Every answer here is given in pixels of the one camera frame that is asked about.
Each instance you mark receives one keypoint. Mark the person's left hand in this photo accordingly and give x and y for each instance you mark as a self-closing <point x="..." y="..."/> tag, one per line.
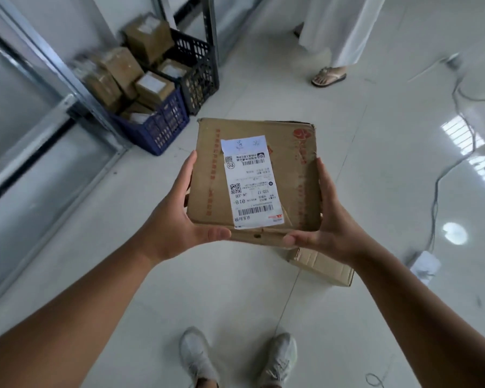
<point x="165" y="230"/>

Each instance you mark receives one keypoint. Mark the person's right hand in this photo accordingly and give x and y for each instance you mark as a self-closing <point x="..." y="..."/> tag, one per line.
<point x="339" y="238"/>

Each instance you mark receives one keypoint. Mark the person's right thumb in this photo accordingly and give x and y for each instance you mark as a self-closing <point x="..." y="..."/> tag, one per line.
<point x="301" y="239"/>

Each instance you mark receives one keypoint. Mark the person's left thumb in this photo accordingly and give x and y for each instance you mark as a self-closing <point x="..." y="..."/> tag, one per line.
<point x="212" y="235"/>

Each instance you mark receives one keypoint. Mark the cardboard parcel with white label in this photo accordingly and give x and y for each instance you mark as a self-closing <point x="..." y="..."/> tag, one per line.
<point x="291" y="177"/>

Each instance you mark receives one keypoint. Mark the person's left forearm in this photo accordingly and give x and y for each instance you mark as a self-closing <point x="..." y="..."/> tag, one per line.
<point x="64" y="327"/>

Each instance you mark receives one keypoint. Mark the person's right forearm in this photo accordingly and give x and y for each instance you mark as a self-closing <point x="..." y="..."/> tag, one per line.
<point x="428" y="335"/>

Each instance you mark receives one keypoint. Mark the plain small cardboard box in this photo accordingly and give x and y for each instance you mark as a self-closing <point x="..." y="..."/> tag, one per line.
<point x="323" y="266"/>

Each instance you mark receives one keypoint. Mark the person's left white shoe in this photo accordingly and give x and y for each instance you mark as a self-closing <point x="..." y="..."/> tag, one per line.
<point x="196" y="353"/>

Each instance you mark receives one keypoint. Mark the person's white shoe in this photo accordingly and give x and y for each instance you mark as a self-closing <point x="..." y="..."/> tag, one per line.
<point x="196" y="353"/>
<point x="279" y="357"/>

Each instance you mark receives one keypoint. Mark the person's right white shoe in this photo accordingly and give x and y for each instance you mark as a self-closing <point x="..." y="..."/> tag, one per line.
<point x="279" y="357"/>

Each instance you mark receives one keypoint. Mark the blue plastic crate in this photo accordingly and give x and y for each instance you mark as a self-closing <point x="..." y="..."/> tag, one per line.
<point x="161" y="125"/>

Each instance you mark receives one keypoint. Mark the white power adapter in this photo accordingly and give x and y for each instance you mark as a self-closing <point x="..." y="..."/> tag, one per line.
<point x="425" y="267"/>

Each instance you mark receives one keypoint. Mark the black plastic crate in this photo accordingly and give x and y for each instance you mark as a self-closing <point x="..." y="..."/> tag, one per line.
<point x="200" y="72"/>

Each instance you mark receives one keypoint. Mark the pile of cardboard parcels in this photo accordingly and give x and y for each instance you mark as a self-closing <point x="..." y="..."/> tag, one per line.
<point x="121" y="68"/>

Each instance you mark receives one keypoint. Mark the grey metal frame panel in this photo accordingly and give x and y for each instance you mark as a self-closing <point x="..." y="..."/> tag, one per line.
<point x="32" y="157"/>

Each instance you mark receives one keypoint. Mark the dark metal rack post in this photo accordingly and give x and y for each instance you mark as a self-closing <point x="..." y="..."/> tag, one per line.
<point x="211" y="24"/>

